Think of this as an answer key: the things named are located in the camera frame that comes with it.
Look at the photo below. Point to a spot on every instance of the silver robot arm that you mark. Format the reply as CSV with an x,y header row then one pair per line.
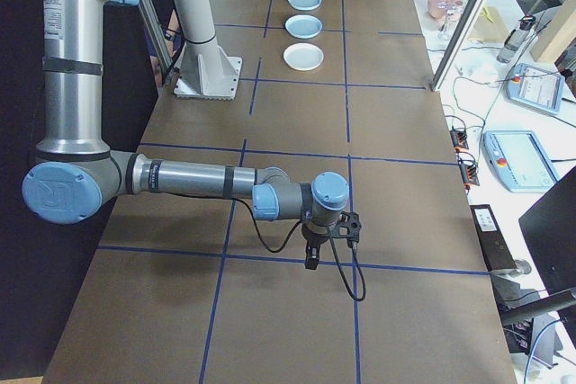
x,y
72,65

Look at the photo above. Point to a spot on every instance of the person forearm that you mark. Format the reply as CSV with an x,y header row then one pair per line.
x,y
174,22

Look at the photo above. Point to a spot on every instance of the white round plate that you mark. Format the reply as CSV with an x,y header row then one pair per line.
x,y
303,56

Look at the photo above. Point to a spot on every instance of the orange black connector block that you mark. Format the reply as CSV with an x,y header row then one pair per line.
x,y
459,137
469,172

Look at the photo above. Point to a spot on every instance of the long black box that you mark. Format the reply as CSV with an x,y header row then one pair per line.
x,y
492,240

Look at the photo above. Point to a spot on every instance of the silver metal clamp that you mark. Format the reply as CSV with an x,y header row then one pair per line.
x,y
513,269

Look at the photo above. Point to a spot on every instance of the light blue teach pendant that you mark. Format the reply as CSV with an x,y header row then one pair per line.
x,y
517,161
535,87

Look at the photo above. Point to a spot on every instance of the black round pole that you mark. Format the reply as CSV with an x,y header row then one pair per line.
x,y
535,307

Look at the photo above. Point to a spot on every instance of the black computer monitor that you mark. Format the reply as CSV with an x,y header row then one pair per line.
x,y
553,240

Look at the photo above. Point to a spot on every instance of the black wristwatch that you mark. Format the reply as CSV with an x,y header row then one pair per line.
x,y
170,35

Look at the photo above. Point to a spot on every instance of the pink bowl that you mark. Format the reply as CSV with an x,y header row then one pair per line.
x,y
438,8

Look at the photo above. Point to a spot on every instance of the brown cardboard board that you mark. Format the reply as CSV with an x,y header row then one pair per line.
x,y
488,29

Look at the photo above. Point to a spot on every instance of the clear water bottle black cap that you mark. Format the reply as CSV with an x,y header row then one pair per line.
x,y
513,42

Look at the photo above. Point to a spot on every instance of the light wooden plank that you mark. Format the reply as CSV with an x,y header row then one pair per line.
x,y
555,24

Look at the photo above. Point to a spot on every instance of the black frame cover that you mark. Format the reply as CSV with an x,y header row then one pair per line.
x,y
126,109

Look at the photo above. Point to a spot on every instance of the white column with base plate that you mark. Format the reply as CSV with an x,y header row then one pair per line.
x,y
193,6

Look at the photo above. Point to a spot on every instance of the aluminium profile post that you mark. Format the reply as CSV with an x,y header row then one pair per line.
x,y
472,20

